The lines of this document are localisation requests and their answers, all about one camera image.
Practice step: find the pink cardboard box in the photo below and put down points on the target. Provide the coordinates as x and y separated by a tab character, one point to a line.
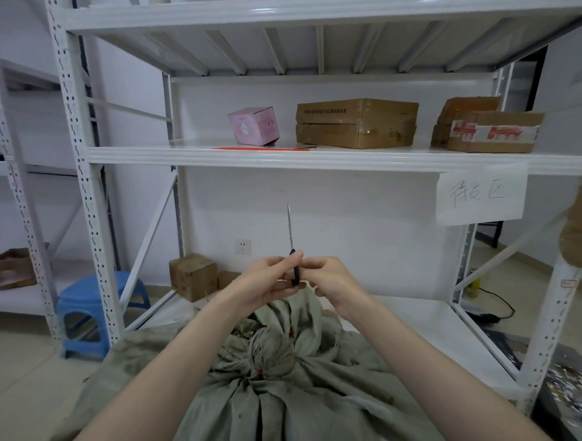
254	127

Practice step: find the person's left forearm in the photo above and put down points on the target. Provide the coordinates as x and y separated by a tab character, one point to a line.
182	363

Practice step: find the open brown cardboard box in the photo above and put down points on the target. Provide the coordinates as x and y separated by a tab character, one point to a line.
463	109

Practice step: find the person's right hand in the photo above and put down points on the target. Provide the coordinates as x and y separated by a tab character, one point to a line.
336	284

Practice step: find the brown tape roll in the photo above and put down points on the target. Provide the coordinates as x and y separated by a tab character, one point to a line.
572	236

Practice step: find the low brown cardboard box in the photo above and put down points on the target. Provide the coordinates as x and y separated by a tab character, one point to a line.
228	280

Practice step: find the white paper sign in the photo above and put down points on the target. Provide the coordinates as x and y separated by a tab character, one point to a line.
481	195

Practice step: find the large brown cardboard box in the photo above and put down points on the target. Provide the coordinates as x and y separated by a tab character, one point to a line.
357	125

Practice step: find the black chair base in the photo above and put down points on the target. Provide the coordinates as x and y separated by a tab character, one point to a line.
490	232

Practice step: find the grey-green cloth sack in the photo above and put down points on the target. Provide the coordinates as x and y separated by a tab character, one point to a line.
291	386

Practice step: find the white metal side rack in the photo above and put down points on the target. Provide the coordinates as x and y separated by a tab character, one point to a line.
20	191

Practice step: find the cardboard box with red-white tape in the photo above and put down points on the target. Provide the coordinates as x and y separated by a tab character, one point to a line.
493	132

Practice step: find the white metal shelving rack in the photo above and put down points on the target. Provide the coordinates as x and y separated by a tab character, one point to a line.
291	156

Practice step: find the person's right forearm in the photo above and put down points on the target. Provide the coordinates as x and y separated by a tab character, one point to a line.
436	377

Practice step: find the flat red-edged card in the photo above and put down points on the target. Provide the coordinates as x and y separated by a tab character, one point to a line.
259	148

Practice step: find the person's left hand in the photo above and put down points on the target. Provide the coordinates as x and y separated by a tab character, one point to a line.
261	284

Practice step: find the person's right thumb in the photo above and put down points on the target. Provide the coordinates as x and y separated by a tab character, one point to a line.
316	262

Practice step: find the blue plastic stool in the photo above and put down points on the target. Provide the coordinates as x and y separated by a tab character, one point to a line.
98	300

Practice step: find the worn brown cardboard box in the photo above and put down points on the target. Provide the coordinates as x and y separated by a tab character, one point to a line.
16	268

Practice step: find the white wall socket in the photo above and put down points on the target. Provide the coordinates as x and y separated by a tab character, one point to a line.
243	248

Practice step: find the person's left thumb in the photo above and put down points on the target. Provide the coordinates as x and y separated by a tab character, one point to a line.
284	262

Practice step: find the dark speckled floor mat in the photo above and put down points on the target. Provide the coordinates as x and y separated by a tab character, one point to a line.
561	386

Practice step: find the small brown cardboard box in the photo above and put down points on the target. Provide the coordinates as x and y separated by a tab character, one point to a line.
193	277

